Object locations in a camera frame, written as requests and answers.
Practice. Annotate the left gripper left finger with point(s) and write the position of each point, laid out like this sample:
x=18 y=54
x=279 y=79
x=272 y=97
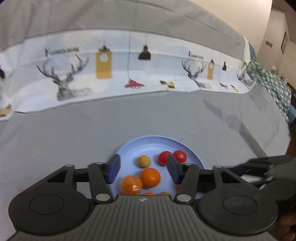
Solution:
x=100 y=176

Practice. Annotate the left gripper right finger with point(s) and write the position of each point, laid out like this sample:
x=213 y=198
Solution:
x=192 y=180

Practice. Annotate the red cherry tomato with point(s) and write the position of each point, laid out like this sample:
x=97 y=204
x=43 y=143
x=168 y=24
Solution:
x=180 y=156
x=162 y=157

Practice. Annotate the plastic orange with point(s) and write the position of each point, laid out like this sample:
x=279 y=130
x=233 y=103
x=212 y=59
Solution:
x=131 y=185

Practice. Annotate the bare orange mandarin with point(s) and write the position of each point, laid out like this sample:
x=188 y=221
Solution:
x=150 y=177

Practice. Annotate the yellow longan with stem dimple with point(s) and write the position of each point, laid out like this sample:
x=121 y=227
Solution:
x=144 y=161

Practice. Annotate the yellow longan fruit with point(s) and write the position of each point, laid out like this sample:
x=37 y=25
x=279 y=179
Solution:
x=165 y=193

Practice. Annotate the blue round plate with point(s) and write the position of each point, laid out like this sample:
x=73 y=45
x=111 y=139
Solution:
x=150 y=146

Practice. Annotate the grey couch cover cloth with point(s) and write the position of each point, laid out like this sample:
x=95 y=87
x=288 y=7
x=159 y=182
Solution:
x=221 y=128

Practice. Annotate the green checkered cloth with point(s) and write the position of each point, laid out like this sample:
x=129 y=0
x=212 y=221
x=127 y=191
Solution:
x=278 y=89

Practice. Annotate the white deer print cloth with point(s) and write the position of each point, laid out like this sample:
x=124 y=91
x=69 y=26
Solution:
x=46 y=72

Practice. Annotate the wall switch plate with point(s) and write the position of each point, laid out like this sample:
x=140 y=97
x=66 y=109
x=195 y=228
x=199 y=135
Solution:
x=269 y=44

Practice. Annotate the dark framed wall picture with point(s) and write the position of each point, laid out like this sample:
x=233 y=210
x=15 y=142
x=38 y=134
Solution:
x=284 y=43

